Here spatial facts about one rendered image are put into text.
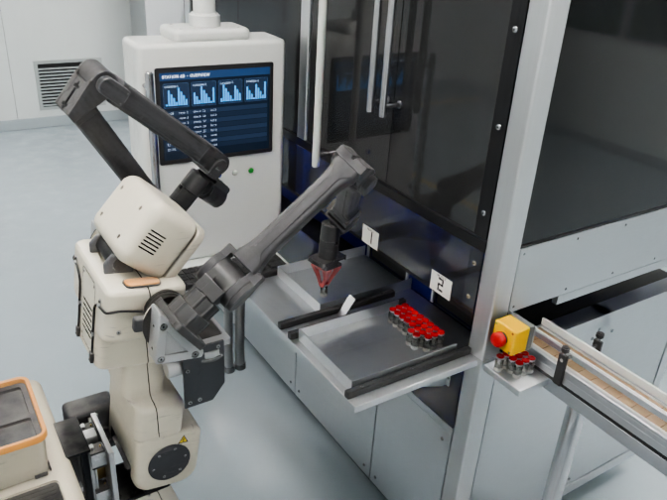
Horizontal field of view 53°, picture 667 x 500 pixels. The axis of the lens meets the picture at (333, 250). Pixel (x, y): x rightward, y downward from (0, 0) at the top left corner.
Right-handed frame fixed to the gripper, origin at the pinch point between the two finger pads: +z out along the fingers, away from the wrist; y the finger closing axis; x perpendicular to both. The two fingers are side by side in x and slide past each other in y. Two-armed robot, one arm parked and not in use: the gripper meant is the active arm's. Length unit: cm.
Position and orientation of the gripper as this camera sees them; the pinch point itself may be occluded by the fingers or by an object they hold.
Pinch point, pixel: (324, 283)
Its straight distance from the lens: 198.3
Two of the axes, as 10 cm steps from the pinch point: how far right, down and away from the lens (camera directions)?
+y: 6.5, -2.5, 7.1
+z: -1.1, 9.0, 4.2
